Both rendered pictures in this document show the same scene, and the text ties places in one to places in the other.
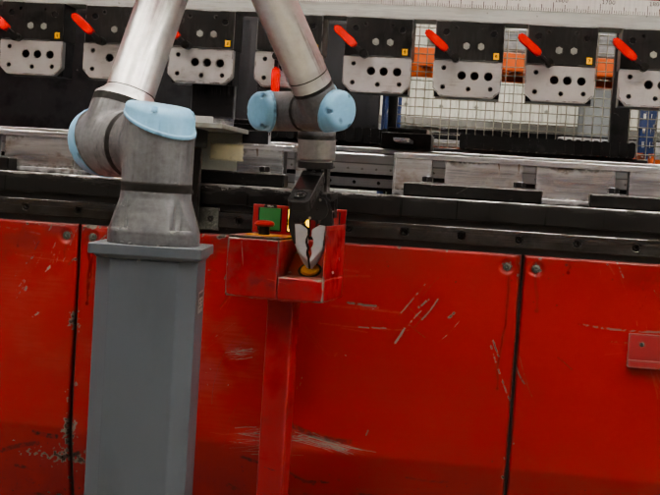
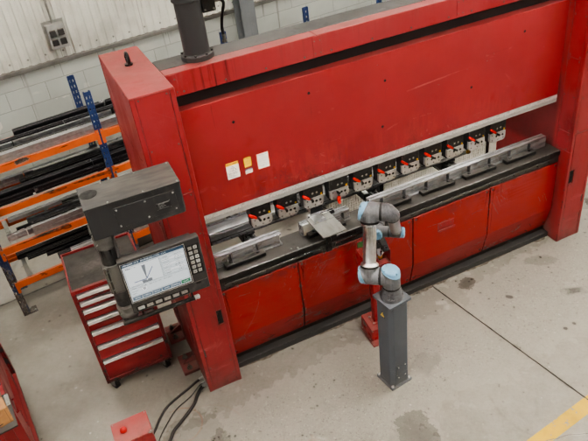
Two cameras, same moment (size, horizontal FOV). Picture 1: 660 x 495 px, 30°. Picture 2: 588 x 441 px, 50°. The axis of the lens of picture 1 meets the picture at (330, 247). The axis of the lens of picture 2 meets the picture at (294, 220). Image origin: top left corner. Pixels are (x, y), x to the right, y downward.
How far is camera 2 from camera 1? 349 cm
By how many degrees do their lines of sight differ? 41
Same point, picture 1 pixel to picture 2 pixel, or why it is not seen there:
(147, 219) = (398, 297)
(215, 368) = (340, 278)
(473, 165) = (389, 195)
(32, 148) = (266, 243)
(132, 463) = (400, 341)
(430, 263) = not seen: hidden behind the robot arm
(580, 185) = (416, 188)
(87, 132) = (369, 279)
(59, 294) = (295, 281)
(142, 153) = (395, 284)
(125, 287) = (396, 312)
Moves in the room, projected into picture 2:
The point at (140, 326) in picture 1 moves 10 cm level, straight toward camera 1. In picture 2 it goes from (400, 317) to (412, 325)
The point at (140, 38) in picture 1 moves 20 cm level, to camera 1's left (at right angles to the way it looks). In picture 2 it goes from (373, 250) to (347, 263)
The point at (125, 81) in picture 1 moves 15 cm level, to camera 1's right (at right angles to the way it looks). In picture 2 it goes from (373, 262) to (391, 252)
